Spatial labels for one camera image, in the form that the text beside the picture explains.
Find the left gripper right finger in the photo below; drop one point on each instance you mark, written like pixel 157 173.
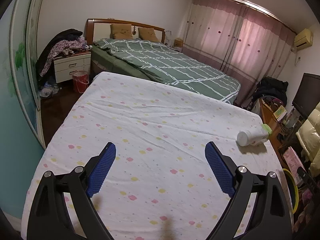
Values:
pixel 270 217

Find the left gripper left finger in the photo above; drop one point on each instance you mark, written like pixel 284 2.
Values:
pixel 49 217

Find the pink strawberry milk carton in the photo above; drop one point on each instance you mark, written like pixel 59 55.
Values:
pixel 293 163

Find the white green aloe bottle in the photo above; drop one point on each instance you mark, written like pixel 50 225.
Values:
pixel 254 136

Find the yellow rimmed trash bin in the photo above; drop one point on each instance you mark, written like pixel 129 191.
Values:
pixel 293 189

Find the sliding wardrobe door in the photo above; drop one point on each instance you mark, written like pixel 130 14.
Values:
pixel 22 143

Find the cream puffer jacket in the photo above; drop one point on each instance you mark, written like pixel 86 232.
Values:
pixel 309 138

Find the wooden desk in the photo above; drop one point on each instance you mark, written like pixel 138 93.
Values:
pixel 268 118

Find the white dotted table cloth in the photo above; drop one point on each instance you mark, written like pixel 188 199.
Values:
pixel 160 185

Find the black television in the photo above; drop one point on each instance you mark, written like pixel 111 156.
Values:
pixel 308 94

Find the dark clothes pile by curtain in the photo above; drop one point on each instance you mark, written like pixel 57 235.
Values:
pixel 269 86

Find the red plastic bucket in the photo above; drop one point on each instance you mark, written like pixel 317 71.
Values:
pixel 80 81

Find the white bedside drawer cabinet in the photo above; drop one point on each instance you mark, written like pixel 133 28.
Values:
pixel 66 66

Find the pink white curtain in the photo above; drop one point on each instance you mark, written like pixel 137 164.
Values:
pixel 238 40

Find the pile of clothes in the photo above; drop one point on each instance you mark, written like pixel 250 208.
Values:
pixel 70 39

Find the beige air conditioner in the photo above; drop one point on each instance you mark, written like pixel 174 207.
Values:
pixel 303 40

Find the green checked bed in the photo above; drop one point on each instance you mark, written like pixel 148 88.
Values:
pixel 156 62

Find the wooden headboard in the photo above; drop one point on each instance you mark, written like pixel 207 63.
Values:
pixel 98 28

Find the small wicker basket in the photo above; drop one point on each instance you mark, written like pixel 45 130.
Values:
pixel 178 42

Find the left brown bear pillow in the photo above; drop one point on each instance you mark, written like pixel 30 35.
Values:
pixel 121 31

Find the brown bear pillow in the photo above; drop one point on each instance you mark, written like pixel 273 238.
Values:
pixel 121 31
pixel 147 34

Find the right brown bear pillow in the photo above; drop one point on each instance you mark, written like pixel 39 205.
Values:
pixel 147 34

